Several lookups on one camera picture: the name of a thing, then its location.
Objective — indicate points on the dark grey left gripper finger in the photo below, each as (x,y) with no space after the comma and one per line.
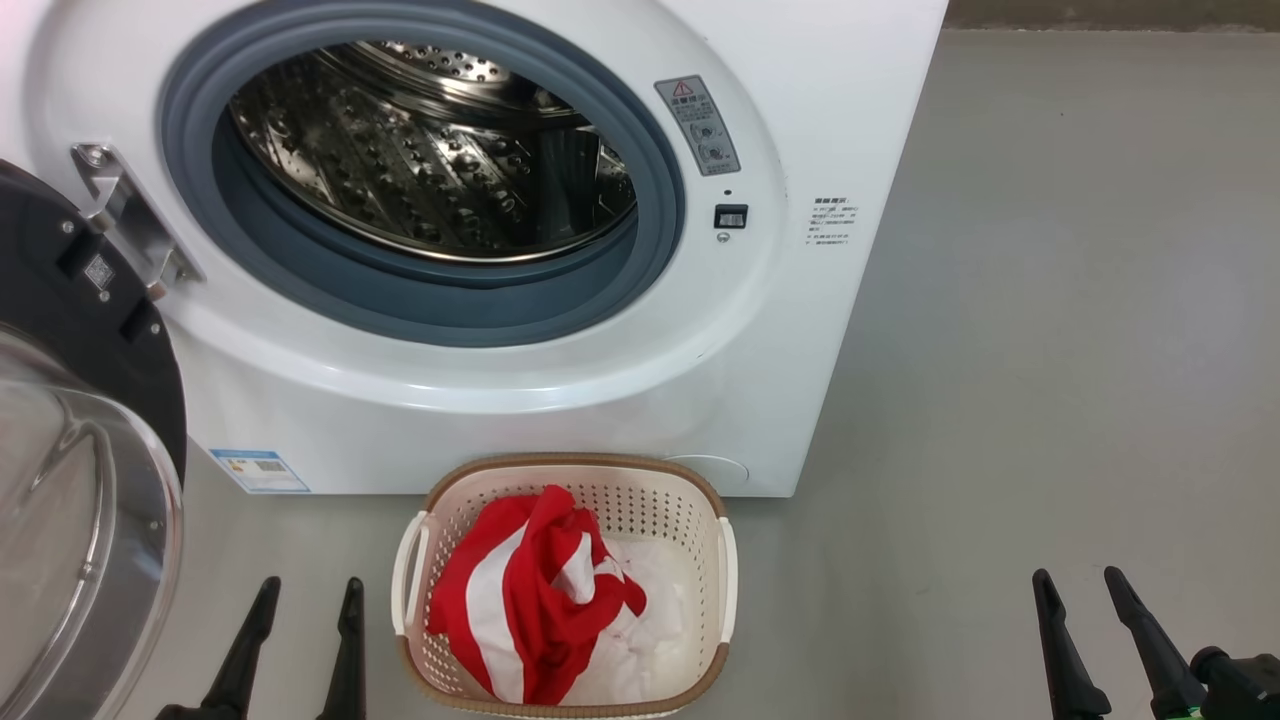
(348,660)
(245,650)

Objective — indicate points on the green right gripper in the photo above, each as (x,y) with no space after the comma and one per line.
(1192,714)

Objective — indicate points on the red and white striped garment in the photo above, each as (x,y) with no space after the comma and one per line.
(530,600)

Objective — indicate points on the round glass washer door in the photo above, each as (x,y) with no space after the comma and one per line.
(90,520)

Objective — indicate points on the white front-load washing machine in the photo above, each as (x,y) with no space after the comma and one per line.
(500,400)

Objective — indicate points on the cream perforated laundry basket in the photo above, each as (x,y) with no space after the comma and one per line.
(700,560)

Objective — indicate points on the silver metal door hinge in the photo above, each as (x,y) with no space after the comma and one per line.
(130,215)

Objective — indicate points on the blue energy label sticker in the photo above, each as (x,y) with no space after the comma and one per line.
(260,472)

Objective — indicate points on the dark QR code sticker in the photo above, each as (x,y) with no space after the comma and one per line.
(99,272)

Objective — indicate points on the printed text notice sticker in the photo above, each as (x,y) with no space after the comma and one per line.
(832,222)

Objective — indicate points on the grey warning sticker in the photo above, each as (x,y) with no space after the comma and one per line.
(698,125)

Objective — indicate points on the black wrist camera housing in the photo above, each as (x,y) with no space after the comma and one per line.
(1240,690)

